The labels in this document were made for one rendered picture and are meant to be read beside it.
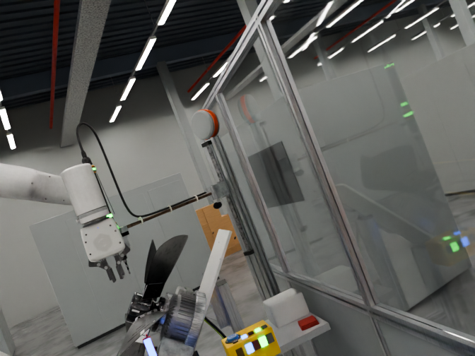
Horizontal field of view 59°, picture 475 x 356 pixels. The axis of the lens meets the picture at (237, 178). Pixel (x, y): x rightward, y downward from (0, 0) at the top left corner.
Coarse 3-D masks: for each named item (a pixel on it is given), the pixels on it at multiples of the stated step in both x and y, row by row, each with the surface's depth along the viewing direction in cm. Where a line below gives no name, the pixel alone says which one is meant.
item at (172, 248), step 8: (168, 240) 164; (176, 240) 171; (184, 240) 177; (160, 248) 161; (168, 248) 168; (176, 248) 174; (160, 256) 167; (168, 256) 172; (176, 256) 176; (152, 264) 164; (160, 264) 170; (168, 264) 175; (152, 272) 168; (160, 272) 173; (168, 272) 177; (152, 280) 172; (160, 280) 176
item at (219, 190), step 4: (216, 184) 210; (220, 184) 212; (224, 184) 214; (208, 188) 210; (212, 188) 209; (216, 188) 209; (220, 188) 211; (224, 188) 213; (208, 192) 211; (212, 192) 209; (216, 192) 208; (220, 192) 210; (224, 192) 212; (228, 192) 214; (208, 196) 212; (212, 196) 210; (216, 196) 208; (220, 196) 209; (224, 196) 217; (212, 200) 211
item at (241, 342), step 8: (248, 328) 142; (264, 328) 136; (240, 336) 137; (248, 336) 135; (256, 336) 134; (224, 344) 137; (232, 344) 134; (240, 344) 133; (272, 344) 135; (232, 352) 132; (256, 352) 134; (264, 352) 135; (272, 352) 135; (280, 352) 136
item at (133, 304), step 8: (136, 296) 173; (136, 304) 170; (144, 304) 171; (152, 304) 174; (160, 304) 172; (128, 312) 169; (136, 312) 169; (144, 312) 170; (128, 320) 171; (152, 328) 171
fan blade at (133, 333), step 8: (152, 312) 163; (160, 312) 157; (136, 320) 161; (144, 320) 156; (152, 320) 150; (136, 328) 150; (144, 328) 145; (128, 336) 150; (136, 336) 143; (128, 344) 143; (120, 352) 142
